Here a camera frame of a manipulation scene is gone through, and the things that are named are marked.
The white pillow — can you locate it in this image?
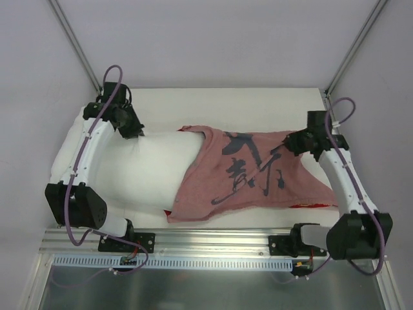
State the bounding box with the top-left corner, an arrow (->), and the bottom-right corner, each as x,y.
50,114 -> 205,212

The pink printed pillowcase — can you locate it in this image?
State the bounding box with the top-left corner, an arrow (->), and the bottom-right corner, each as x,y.
166,125 -> 337,223

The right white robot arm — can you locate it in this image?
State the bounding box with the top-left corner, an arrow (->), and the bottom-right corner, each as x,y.
283,110 -> 393,261

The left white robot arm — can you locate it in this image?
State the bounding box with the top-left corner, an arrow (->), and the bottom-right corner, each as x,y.
45,82 -> 144,252

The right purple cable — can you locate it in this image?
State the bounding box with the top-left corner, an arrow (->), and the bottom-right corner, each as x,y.
270,96 -> 388,285

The purple cable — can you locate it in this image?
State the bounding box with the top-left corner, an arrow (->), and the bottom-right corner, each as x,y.
270,96 -> 388,285
50,65 -> 151,288

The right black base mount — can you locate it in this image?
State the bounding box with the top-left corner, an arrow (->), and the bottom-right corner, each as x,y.
268,235 -> 327,258

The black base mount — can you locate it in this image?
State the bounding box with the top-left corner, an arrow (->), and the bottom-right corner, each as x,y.
268,235 -> 327,258
98,232 -> 156,254

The left aluminium frame post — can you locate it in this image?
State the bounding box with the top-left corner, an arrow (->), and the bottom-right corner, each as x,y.
46,0 -> 102,93

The aluminium frame post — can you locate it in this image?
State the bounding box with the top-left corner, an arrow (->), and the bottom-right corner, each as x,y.
46,0 -> 102,93
324,0 -> 389,97

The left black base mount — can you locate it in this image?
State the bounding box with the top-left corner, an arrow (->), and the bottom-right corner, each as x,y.
98,232 -> 156,254

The aluminium mounting rail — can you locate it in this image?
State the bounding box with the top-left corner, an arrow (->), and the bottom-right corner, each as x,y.
38,228 -> 388,259

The right aluminium frame post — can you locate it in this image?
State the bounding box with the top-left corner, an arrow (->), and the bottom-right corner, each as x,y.
324,0 -> 389,97

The white slotted cable duct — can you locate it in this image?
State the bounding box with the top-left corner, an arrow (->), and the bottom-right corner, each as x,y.
53,254 -> 293,272

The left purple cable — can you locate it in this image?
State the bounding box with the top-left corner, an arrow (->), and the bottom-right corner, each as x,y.
50,65 -> 151,288

